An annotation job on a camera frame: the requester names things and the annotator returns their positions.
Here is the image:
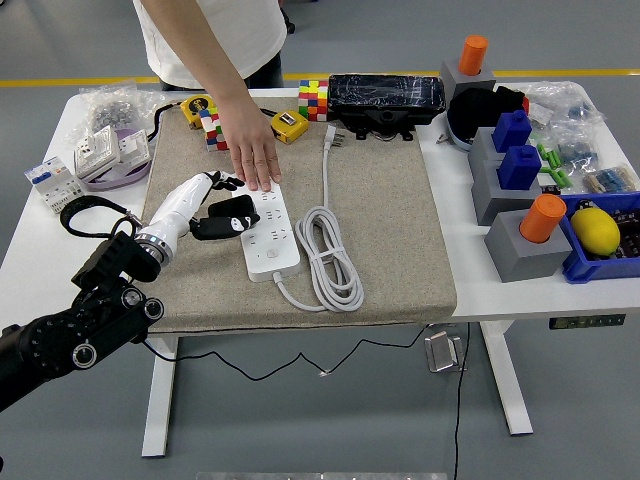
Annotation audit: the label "colourful puzzle cube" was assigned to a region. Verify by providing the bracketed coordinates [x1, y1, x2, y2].
[198, 107, 230, 152]

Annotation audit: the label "yellow tape measure black strap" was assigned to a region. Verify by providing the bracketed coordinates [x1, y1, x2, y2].
[148, 93, 217, 146]

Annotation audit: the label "black plug adapter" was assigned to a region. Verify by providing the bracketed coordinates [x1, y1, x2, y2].
[207, 194, 256, 221]

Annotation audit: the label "tall colourful cube tower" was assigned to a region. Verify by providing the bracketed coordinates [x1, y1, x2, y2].
[298, 78, 331, 123]

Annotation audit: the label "clear bag of metal nuts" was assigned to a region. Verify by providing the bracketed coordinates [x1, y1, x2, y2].
[78, 84, 166, 136]

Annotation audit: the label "white power strip cable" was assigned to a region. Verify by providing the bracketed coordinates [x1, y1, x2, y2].
[272, 124, 365, 313]

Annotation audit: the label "white table leg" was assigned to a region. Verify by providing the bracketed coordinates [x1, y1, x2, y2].
[479, 319, 535, 436]
[141, 335, 180, 459]

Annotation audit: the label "black cracked case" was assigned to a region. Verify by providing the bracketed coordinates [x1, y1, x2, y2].
[328, 73, 447, 127]

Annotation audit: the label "small clear bag blue parts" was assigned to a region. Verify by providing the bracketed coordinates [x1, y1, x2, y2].
[547, 124, 601, 166]

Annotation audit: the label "grey block with round hole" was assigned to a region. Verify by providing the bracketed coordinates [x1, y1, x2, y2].
[483, 209, 574, 284]
[440, 57, 497, 101]

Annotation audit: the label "large clear bag blue parts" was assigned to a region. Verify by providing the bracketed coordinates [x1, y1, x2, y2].
[522, 79, 609, 132]

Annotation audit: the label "clear bag of resistors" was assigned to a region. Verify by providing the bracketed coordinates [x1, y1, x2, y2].
[581, 163, 640, 195]

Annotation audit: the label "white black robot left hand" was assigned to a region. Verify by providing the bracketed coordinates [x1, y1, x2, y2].
[142, 169, 262, 259]

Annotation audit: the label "white circuit breaker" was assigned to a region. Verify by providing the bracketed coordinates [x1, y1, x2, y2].
[23, 154, 89, 216]

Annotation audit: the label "white socket box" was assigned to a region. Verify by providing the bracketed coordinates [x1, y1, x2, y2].
[115, 130, 151, 169]

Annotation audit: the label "blue plastic bin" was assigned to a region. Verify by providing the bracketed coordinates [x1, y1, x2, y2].
[558, 191, 640, 285]

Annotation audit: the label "yellow tape measure thin lanyard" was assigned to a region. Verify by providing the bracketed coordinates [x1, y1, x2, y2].
[270, 109, 310, 145]

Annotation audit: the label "white blue round base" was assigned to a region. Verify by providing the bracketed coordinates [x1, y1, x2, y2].
[446, 112, 474, 153]

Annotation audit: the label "metal block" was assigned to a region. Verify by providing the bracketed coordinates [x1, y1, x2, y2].
[423, 329, 469, 374]

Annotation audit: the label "table control panel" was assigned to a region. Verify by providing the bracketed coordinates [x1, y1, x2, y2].
[548, 313, 627, 331]

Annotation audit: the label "grey block with square hole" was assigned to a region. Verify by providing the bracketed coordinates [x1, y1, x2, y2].
[468, 126, 506, 174]
[471, 159, 544, 226]

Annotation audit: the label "person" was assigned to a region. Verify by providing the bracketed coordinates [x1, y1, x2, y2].
[132, 0, 289, 92]

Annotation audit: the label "green plastic connector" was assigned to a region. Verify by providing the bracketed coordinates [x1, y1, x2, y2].
[535, 142, 562, 170]
[541, 167, 571, 190]

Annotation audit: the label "grey-brown mat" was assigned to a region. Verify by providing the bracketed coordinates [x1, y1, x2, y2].
[124, 97, 459, 335]

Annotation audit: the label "white wall switch panel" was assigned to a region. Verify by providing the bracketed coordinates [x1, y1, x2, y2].
[73, 124, 123, 181]

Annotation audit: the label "dark circuit board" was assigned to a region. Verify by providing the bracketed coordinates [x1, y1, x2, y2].
[574, 198, 640, 261]

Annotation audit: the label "person's right hand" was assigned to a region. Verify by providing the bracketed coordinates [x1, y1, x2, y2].
[222, 98, 283, 193]

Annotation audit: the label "white power strip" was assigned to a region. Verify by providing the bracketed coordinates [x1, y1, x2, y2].
[229, 174, 303, 282]

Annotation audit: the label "blue square peg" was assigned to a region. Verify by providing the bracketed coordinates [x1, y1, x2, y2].
[492, 109, 533, 154]
[496, 145, 543, 191]

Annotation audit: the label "black cap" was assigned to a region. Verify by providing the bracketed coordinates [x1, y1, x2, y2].
[448, 85, 527, 146]

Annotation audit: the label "yellow lemon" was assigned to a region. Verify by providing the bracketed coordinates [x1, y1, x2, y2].
[570, 207, 622, 260]

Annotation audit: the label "orange cylinder peg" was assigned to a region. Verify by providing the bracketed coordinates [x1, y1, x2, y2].
[518, 193, 568, 245]
[458, 34, 490, 77]

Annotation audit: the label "black hanging cable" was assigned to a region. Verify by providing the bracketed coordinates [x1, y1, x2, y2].
[452, 322, 471, 480]

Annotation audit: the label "thin black plug cord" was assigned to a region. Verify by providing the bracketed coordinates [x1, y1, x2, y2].
[134, 324, 444, 381]

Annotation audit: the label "purple tape roll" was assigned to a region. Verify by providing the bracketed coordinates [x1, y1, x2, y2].
[82, 128, 153, 192]

